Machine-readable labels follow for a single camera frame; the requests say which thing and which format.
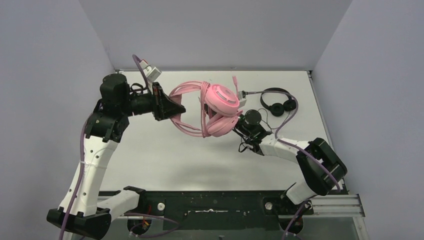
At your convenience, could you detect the black on-ear headphones with cable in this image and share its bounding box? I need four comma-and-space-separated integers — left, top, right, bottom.
238, 87, 298, 153

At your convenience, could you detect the pink over-ear headphones with cable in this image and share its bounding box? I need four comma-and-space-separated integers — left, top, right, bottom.
169, 81, 243, 138

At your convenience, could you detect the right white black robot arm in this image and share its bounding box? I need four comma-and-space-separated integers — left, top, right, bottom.
234, 109, 348, 214

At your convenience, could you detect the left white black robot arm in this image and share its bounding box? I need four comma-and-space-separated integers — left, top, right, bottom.
46, 73, 186, 240

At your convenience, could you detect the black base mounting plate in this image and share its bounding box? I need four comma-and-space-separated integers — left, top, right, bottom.
81, 185, 349, 233

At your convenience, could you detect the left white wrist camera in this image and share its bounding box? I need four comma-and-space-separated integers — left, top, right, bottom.
140, 59, 162, 83

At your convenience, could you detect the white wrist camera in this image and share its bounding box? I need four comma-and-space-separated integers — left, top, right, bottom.
237, 90, 247, 108
140, 59, 162, 83

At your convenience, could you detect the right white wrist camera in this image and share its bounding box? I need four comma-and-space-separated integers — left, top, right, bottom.
237, 90, 247, 108

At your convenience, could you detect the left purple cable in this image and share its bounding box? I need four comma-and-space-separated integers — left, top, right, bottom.
58, 54, 181, 240

